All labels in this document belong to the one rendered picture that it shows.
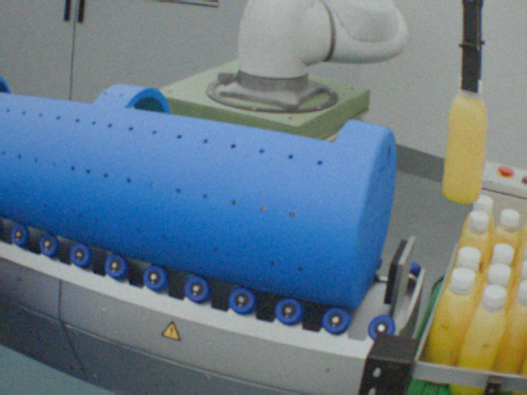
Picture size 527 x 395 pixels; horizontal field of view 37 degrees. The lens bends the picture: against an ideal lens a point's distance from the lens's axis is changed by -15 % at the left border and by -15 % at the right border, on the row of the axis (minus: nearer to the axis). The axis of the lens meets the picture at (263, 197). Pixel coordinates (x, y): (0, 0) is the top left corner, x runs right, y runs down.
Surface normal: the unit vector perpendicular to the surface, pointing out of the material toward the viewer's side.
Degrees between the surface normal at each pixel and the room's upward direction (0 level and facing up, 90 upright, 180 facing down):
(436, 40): 90
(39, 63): 90
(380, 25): 105
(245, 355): 71
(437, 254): 0
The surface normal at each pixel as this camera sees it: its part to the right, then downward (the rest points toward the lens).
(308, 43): 0.37, 0.43
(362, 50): 0.27, 0.64
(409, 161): -0.48, 0.11
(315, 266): -0.34, 0.50
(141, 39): -0.51, 0.34
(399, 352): 0.06, -0.90
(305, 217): -0.29, 0.04
